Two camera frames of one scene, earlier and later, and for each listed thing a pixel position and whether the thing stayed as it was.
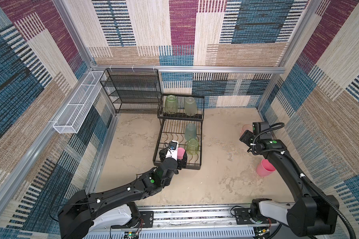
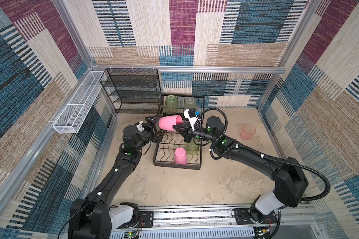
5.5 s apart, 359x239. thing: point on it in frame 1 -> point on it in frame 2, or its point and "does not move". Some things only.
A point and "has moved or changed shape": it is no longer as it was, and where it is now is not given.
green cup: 171,104 does not move
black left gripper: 180,163 -> 151,131
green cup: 192,147 does not move
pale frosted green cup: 190,106 does not move
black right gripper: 245,137 -> 187,132
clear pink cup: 246,127 does not move
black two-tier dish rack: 182,115 does not move
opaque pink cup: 181,151 does not move
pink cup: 265,168 has moved or changed shape
